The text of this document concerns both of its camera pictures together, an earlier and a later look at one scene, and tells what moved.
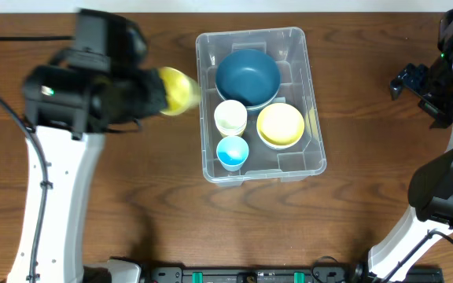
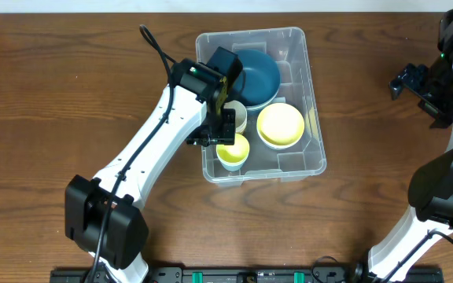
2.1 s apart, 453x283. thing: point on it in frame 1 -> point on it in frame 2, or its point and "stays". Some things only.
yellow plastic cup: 182,92 -> 234,154
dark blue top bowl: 251,76 stays
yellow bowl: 280,124 stays
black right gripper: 414,79 stays
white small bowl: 278,147 stays
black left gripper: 157,96 -> 219,134
